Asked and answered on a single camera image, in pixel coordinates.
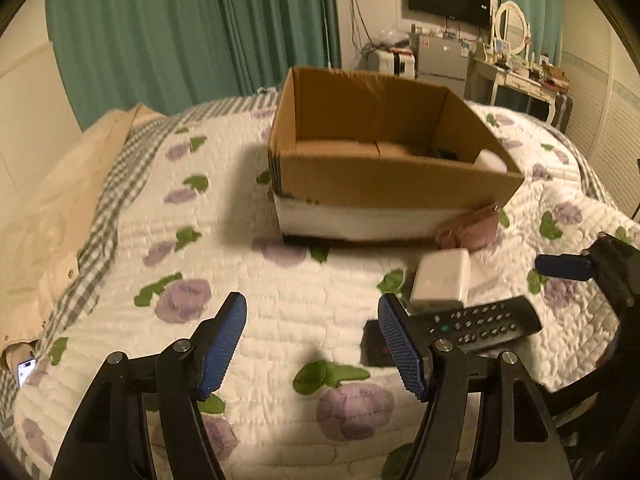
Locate white charger plug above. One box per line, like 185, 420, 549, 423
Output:
408, 248, 471, 315

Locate black remote control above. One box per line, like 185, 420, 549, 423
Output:
416, 296, 542, 353

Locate pink wallet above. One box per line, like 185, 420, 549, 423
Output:
434, 204, 499, 252

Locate white cylindrical bottle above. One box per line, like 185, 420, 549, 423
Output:
473, 148, 508, 174

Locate white small adapter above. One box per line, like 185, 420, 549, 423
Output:
468, 259, 500, 304

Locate floral white quilt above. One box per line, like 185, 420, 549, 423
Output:
1, 98, 639, 479

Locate white louvered wardrobe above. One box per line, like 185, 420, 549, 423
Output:
561, 0, 639, 216

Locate smartphone with lit screen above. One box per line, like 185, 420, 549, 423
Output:
17, 356, 37, 388

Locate white dressing table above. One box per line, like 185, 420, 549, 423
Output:
465, 58, 573, 131

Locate brown cardboard box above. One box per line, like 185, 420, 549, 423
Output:
268, 66, 524, 243

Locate beige pillow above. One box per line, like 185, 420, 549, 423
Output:
1, 104, 163, 374

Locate silver mini fridge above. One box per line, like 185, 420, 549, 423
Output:
416, 35, 470, 84

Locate oval vanity mirror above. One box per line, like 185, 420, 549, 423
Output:
491, 0, 530, 55

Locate white suitcase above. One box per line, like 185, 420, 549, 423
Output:
367, 49, 416, 79

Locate green curtain left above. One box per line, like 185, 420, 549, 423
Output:
46, 0, 341, 128

